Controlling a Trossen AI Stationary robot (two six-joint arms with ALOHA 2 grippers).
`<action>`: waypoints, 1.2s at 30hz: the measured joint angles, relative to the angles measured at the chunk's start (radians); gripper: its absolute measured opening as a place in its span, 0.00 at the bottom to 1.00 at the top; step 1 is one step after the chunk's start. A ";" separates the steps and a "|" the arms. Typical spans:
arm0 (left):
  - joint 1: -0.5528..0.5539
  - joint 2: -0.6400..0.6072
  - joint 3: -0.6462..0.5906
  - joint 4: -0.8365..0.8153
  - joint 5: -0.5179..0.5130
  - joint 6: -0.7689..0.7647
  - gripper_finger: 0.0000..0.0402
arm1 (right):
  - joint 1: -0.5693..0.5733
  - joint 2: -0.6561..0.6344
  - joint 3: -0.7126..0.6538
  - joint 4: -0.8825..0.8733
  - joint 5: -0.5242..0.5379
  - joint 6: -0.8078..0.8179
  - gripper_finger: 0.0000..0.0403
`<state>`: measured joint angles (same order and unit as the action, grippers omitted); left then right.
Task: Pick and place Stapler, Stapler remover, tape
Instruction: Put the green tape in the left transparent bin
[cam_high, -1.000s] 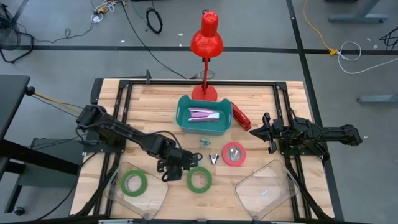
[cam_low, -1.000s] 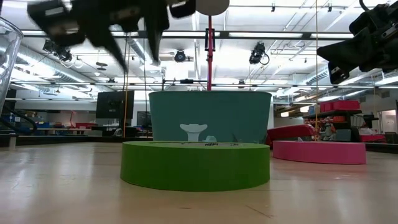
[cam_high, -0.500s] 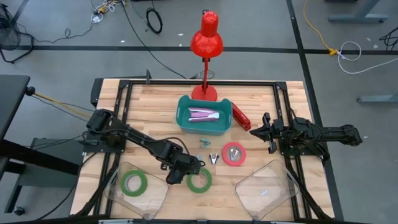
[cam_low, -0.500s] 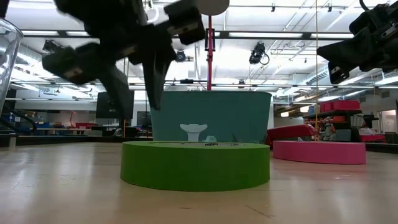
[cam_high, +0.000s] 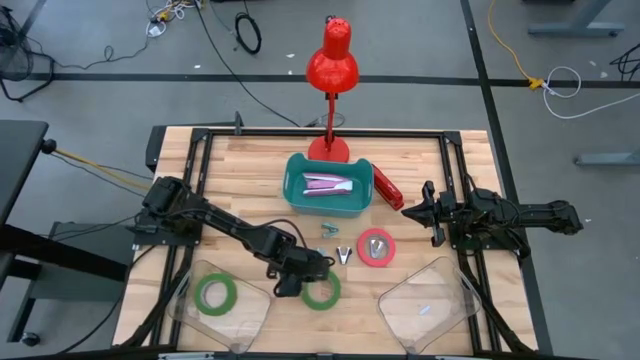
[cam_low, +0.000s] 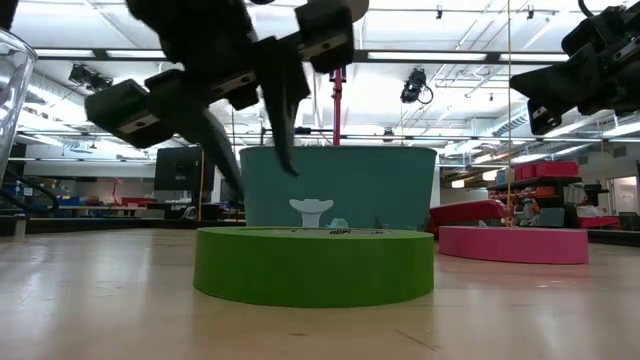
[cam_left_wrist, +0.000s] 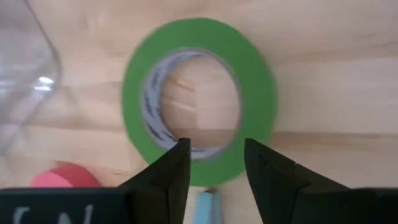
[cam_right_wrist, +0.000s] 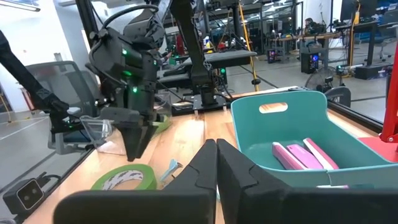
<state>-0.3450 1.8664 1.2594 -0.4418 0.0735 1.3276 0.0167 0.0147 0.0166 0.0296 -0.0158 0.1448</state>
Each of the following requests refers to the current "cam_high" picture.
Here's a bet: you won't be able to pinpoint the pink stapler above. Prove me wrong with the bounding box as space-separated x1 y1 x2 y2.
302 172 354 197

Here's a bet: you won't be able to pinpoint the green tape roll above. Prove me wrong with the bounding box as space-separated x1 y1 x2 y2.
193 272 239 317
301 269 343 312

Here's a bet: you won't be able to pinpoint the long black floor cable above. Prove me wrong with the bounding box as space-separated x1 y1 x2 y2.
192 0 301 128

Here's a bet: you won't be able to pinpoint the red stapler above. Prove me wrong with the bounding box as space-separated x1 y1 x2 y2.
372 164 405 212

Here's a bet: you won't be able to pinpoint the pile of mixed cables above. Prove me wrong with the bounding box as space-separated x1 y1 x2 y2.
144 0 204 39

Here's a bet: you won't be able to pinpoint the black metal table frame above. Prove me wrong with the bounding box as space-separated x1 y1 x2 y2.
119 127 536 354

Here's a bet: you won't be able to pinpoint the black wire fan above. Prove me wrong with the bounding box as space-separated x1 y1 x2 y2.
0 4 55 103

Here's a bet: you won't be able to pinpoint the pink tape roll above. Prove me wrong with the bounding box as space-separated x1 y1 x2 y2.
356 227 397 269

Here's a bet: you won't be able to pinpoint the clear plastic tray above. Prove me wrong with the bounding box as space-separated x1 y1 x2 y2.
167 258 274 355
377 255 483 355

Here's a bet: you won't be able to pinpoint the yellow extension cord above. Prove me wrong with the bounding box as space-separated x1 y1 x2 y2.
487 0 545 91

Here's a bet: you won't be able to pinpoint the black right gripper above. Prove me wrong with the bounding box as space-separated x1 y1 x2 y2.
401 180 469 247

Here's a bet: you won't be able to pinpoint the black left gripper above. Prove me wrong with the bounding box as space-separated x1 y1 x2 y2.
267 244 335 299

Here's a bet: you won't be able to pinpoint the tangled black cables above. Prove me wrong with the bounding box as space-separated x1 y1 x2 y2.
609 42 640 81

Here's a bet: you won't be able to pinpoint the teal plastic bin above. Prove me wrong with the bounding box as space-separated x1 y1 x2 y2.
282 152 375 219

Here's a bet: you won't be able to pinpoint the white floor cable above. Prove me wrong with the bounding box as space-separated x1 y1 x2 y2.
542 65 640 120

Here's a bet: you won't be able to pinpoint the wooden desk grey legs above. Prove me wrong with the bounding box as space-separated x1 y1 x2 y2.
527 0 640 167

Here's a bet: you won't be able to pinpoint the yellow arm cable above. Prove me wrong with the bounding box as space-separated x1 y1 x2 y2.
54 147 154 192

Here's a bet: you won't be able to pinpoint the black side desk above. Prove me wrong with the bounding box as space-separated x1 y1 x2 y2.
0 119 130 346

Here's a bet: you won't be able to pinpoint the red desk lamp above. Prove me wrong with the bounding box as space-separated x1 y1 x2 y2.
305 16 360 164

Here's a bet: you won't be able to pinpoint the thin black floor cable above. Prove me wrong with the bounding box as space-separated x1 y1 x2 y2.
29 37 151 71

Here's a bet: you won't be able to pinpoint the coiled black cable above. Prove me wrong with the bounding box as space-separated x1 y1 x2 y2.
234 12 263 55

